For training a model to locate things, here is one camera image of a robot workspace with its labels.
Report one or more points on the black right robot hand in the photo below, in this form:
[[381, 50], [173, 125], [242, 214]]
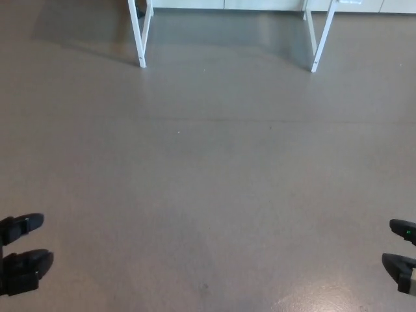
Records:
[[398, 265]]

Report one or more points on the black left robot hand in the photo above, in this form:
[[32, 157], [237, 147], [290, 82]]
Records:
[[19, 266]]

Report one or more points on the white table with metal legs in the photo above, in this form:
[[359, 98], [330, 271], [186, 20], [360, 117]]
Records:
[[139, 39]]

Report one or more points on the small black floor object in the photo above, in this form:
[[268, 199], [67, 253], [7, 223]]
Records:
[[140, 12]]

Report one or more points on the white low cabinet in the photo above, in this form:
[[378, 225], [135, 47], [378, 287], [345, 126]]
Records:
[[260, 4]]

